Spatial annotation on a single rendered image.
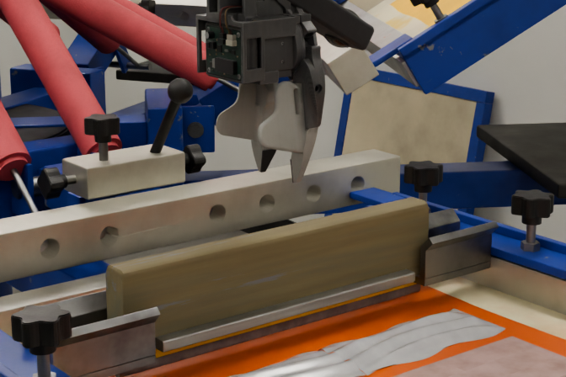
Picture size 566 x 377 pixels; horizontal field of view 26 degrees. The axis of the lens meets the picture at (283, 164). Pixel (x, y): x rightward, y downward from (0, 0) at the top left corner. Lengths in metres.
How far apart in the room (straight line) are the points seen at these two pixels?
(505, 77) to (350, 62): 2.09
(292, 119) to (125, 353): 0.25
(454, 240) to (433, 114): 2.53
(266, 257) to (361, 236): 0.11
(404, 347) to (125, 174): 0.39
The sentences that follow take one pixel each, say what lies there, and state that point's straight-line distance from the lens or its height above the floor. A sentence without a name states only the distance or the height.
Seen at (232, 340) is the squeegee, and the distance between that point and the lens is 1.13.
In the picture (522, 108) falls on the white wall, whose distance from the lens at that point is 3.60.
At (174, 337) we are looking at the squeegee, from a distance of 1.07.
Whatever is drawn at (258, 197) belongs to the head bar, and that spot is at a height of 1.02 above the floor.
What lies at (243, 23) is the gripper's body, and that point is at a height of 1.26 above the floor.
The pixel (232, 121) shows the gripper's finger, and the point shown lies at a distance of 1.12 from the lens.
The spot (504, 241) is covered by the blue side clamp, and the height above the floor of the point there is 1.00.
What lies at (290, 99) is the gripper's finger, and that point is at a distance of 1.08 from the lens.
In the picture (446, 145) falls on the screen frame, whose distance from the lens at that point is 3.73.
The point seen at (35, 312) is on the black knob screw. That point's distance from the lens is 0.95.
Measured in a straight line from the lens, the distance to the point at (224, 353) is 1.13.
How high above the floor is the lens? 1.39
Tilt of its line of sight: 14 degrees down
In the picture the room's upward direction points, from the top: straight up
